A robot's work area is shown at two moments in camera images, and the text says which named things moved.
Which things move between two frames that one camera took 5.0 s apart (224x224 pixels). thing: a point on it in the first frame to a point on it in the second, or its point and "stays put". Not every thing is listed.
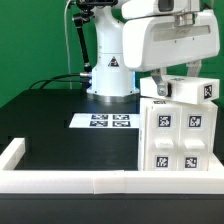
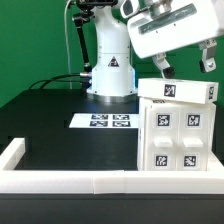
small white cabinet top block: (184, 89) stays put
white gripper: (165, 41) to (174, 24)
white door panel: (195, 138) stays put
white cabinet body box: (175, 136) stays put
